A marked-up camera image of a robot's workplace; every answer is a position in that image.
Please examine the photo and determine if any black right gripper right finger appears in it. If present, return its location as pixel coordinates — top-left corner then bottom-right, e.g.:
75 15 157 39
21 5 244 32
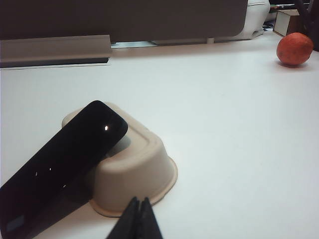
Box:
136 196 164 239

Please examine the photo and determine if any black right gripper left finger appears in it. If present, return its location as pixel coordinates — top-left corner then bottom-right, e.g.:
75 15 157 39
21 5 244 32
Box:
106 196 141 239

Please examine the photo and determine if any black smartphone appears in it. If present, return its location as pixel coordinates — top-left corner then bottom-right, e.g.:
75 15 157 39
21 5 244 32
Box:
0 100 129 239

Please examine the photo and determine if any beige pulp fibre tray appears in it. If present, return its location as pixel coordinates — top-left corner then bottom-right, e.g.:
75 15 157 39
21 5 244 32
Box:
61 101 179 218

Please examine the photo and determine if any red-orange round fruit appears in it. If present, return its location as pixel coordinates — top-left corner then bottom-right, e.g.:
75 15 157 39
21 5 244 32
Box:
276 32 314 67

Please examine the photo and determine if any white plastic appliance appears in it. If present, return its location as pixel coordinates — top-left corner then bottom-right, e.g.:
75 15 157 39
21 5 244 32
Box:
214 0 272 42

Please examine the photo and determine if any small white cardboard box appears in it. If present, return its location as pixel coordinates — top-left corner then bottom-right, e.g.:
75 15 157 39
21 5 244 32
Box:
273 9 304 37

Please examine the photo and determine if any dark brown background object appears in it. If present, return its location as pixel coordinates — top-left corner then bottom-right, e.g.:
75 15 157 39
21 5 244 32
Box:
295 0 319 52

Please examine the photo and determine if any beige cable port flap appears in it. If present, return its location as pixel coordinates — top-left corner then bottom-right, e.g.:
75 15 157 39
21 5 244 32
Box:
0 34 112 68

